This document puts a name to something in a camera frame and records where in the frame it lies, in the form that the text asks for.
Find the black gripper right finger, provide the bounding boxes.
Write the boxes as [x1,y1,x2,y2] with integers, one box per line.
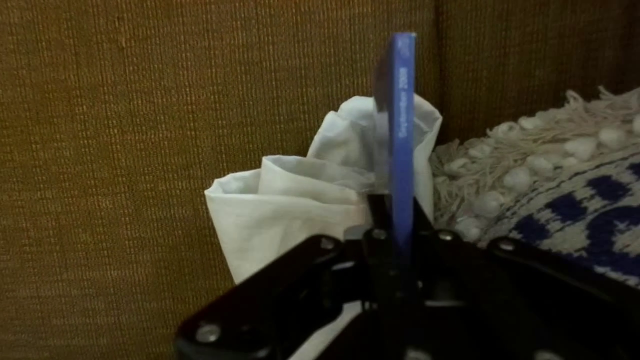
[399,202,640,360]

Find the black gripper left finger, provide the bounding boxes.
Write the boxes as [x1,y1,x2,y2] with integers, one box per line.
[175,194,400,360]

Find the blue white tufted pillow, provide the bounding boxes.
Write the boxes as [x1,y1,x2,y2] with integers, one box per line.
[431,88,640,287]

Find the brown fabric sofa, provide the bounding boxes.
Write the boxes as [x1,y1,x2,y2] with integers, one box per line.
[0,0,640,360]

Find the white crumpled cloth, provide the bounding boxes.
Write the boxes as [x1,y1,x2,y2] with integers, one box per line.
[203,94,445,360]

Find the blue paperback book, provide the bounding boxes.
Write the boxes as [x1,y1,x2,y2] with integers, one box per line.
[374,31,416,255]

